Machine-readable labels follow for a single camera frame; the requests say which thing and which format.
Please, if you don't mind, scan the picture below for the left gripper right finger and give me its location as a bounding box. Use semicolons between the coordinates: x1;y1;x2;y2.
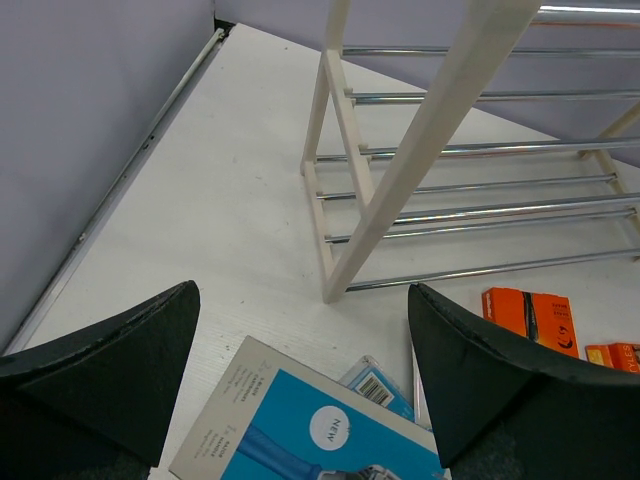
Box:
408;284;639;479

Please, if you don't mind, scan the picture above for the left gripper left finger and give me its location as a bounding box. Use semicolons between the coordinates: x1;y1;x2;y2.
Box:
1;280;200;479

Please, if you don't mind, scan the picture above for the small blue cartridge pack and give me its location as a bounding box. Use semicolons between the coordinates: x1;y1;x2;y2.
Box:
338;355;414;421

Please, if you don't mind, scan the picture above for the blue Harry's box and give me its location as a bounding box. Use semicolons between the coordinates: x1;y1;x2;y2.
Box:
169;337;451;479

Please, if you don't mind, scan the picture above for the Gillette razor blister pack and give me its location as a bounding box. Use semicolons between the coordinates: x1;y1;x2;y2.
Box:
412;350;432;431

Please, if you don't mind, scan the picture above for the cream metal-rod shelf rack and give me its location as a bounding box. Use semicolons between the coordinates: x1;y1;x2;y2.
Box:
300;1;639;303

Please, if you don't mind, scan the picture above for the orange Gillette Fusion5 box centre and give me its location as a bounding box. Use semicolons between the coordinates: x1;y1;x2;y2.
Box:
481;287;580;358

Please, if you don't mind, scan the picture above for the orange Gillette styler box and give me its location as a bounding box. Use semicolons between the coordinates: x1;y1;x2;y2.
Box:
585;343;640;374

